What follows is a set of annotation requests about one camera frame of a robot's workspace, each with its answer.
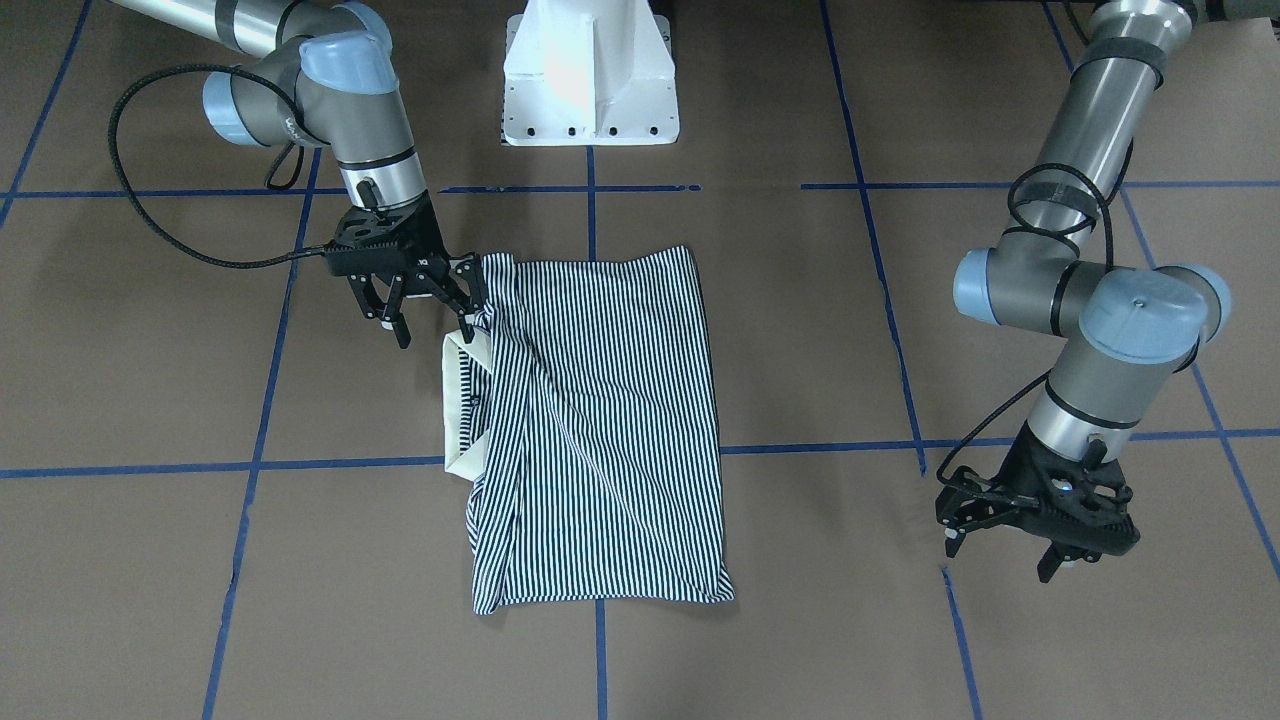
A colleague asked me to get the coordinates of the navy white striped polo shirt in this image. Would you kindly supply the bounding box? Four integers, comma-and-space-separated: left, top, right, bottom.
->
442, 246, 735, 616

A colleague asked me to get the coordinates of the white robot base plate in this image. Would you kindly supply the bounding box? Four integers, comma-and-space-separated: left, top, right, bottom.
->
500, 1, 681, 147

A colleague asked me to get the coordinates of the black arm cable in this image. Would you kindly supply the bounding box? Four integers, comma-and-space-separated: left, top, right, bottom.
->
108, 65, 337, 272
934, 165, 1137, 491

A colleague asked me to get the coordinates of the brown paper table cover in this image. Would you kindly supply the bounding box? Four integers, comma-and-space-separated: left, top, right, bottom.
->
1, 1, 1277, 719

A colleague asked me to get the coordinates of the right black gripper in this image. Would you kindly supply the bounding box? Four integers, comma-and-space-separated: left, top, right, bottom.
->
325, 195, 488, 348

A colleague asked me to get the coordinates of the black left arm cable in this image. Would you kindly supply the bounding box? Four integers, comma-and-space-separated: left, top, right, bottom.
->
934, 165, 1137, 491

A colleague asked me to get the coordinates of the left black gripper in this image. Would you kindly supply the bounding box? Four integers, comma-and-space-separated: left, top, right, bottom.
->
934, 425, 1140, 584

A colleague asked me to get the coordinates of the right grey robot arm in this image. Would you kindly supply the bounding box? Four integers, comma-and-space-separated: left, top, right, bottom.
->
108, 1, 486, 347

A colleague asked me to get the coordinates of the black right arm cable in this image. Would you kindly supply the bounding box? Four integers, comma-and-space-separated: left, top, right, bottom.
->
108, 65, 337, 272

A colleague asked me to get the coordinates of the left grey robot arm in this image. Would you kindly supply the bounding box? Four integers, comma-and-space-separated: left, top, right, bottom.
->
934, 1, 1233, 583

